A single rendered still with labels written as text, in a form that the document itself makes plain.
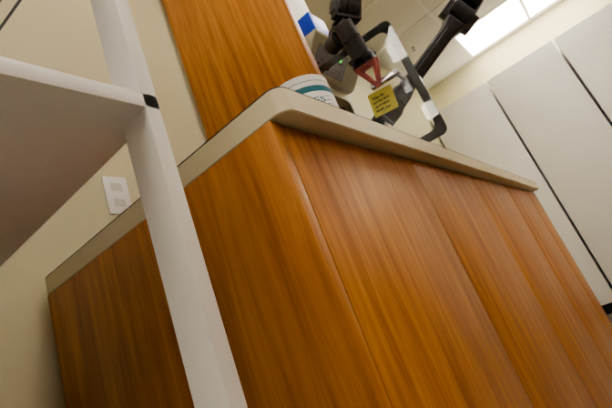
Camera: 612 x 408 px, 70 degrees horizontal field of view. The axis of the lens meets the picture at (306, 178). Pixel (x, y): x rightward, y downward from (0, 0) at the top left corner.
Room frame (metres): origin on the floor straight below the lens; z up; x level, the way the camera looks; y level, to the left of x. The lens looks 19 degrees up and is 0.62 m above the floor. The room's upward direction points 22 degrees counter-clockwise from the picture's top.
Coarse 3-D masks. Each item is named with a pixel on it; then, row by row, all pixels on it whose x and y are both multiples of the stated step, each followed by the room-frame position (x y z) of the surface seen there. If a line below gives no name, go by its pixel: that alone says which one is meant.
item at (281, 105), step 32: (288, 96) 0.52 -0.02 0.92; (224, 128) 0.56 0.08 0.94; (256, 128) 0.54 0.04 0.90; (320, 128) 0.61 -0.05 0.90; (352, 128) 0.66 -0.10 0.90; (384, 128) 0.78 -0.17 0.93; (192, 160) 0.60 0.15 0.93; (416, 160) 0.96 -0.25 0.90; (448, 160) 1.07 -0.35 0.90; (128, 224) 0.70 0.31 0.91; (96, 256) 0.76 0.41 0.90
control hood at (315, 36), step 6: (312, 30) 1.20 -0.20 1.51; (318, 30) 1.21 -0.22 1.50; (306, 36) 1.21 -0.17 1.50; (312, 36) 1.20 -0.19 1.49; (318, 36) 1.22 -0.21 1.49; (324, 36) 1.24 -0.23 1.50; (312, 42) 1.21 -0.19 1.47; (318, 42) 1.23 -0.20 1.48; (324, 42) 1.25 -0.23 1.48; (312, 48) 1.22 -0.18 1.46; (312, 54) 1.24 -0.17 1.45
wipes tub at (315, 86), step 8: (296, 80) 0.75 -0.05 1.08; (304, 80) 0.75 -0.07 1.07; (312, 80) 0.76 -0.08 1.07; (320, 80) 0.77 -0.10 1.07; (296, 88) 0.75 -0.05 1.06; (304, 88) 0.75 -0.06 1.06; (312, 88) 0.75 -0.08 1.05; (320, 88) 0.76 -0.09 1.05; (328, 88) 0.78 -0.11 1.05; (312, 96) 0.75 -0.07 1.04; (320, 96) 0.76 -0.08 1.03; (328, 96) 0.77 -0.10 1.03; (336, 104) 0.79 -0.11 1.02
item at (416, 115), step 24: (384, 24) 1.13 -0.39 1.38; (384, 48) 1.14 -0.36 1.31; (336, 72) 1.21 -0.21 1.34; (384, 72) 1.15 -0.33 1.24; (408, 72) 1.13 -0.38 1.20; (336, 96) 1.22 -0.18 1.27; (360, 96) 1.19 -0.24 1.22; (408, 96) 1.14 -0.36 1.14; (384, 120) 1.18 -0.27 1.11; (408, 120) 1.15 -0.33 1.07; (432, 120) 1.13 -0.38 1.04
